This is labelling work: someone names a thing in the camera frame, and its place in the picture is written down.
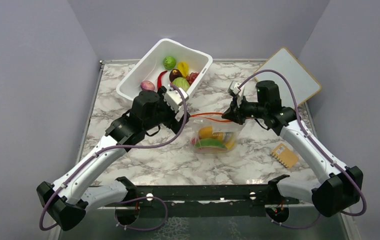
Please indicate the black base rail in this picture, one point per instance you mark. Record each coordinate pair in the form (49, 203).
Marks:
(188, 201)

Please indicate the clear zip top bag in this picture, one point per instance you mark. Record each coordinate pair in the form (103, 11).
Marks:
(220, 126)

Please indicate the white board wooden frame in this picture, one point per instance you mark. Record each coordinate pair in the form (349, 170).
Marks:
(302, 83)

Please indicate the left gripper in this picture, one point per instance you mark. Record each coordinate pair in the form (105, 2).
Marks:
(172, 123)

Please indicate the red grapes bunch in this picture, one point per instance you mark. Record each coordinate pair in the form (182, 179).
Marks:
(192, 77)

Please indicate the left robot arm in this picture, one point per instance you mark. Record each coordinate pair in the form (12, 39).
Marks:
(70, 197)

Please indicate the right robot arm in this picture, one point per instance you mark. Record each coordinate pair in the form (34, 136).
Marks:
(338, 186)

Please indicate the small green lime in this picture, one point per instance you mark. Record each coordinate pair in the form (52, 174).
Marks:
(169, 62)

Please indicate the small yellow notebook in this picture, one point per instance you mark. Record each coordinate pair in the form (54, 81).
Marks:
(284, 156)

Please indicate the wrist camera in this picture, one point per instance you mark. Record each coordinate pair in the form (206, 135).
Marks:
(236, 89)
(175, 99)

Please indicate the red chili pepper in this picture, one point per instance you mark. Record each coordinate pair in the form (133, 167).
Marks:
(160, 79)

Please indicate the yellow bell pepper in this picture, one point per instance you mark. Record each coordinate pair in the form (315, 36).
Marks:
(183, 68)

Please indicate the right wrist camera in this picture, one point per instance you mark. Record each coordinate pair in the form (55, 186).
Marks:
(236, 89)

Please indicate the dark purple fruit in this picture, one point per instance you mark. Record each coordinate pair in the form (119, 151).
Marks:
(174, 74)

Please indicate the orange fake fruit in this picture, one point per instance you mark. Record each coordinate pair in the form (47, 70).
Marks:
(205, 132)

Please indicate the purple onion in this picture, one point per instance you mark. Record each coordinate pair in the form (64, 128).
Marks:
(147, 85)

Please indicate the green cabbage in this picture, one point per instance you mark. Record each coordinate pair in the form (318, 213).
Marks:
(181, 82)

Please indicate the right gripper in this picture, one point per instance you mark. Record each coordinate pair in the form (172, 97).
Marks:
(234, 113)

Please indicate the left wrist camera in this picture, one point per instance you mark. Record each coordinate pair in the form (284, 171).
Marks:
(175, 99)

